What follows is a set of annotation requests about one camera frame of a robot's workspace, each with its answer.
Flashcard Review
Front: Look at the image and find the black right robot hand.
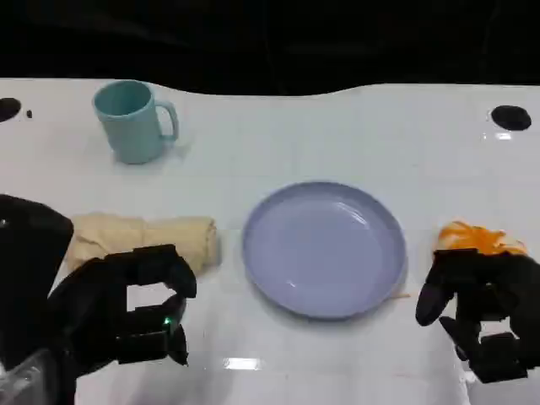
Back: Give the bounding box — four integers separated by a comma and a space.
414, 247, 540, 385

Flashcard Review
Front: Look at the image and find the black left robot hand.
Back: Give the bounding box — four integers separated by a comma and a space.
46, 243, 198, 405

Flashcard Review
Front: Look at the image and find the beige towel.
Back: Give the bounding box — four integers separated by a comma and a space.
66, 212, 223, 278

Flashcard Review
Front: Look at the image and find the orange and white bread roll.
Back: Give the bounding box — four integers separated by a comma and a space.
434, 216, 530, 257

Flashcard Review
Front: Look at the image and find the lilac plate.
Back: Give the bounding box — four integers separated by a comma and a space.
241, 181, 408, 322

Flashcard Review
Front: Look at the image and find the pale green mug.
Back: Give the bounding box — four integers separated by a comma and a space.
92, 80, 180, 165

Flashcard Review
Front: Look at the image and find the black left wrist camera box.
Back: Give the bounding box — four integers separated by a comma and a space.
0, 194, 75, 359

